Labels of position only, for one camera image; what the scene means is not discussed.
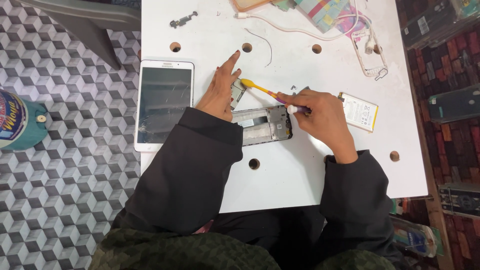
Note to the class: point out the colourful checked pouch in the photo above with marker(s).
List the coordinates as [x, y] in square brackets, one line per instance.
[322, 11]

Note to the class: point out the small phone circuit board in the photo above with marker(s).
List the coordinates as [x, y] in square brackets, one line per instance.
[237, 94]

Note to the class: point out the person's left hand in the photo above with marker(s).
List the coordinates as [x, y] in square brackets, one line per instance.
[217, 95]

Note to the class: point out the white tablet with cracked screen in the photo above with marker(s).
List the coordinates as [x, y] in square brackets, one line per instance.
[164, 105]

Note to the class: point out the person's right hand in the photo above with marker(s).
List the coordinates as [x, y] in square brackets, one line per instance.
[322, 116]

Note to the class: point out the bunch of dark accessory packets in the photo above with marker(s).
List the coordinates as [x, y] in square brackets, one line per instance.
[438, 22]

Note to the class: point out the clear packet with blue card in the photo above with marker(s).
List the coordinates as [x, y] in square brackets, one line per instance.
[416, 236]

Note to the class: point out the black patterned accessory packet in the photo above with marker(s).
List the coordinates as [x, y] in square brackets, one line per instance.
[461, 198]

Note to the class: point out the grey plastic chair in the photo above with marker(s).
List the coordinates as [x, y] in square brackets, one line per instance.
[86, 22]

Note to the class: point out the purple tool with white cap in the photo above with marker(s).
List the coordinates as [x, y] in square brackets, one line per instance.
[294, 109]

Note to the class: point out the small green part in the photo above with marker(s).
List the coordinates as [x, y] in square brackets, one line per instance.
[285, 3]

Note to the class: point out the yellow and purple toothbrush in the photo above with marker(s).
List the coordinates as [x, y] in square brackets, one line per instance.
[258, 88]

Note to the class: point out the white empty phone frame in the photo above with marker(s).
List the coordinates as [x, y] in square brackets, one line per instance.
[356, 48]

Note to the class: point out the white phone battery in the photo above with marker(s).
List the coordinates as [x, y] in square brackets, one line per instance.
[359, 111]

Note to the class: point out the person's right fingers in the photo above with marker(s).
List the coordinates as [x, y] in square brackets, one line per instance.
[296, 98]

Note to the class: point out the dark green accessory packet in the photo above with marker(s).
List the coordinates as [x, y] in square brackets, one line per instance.
[455, 103]

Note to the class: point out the small black flex connector part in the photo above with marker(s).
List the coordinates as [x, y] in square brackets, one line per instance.
[182, 20]

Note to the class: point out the pink patterned cloth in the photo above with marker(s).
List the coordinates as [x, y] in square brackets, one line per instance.
[347, 23]

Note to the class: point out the teal bottle with printed label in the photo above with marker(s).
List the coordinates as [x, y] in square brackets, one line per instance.
[18, 120]

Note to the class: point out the black opened phone frame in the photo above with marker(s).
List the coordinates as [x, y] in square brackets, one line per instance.
[268, 125]

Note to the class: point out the person's dark green garment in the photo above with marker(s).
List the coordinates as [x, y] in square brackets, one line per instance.
[180, 251]

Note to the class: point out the orange phone case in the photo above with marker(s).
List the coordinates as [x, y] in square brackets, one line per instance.
[249, 3]

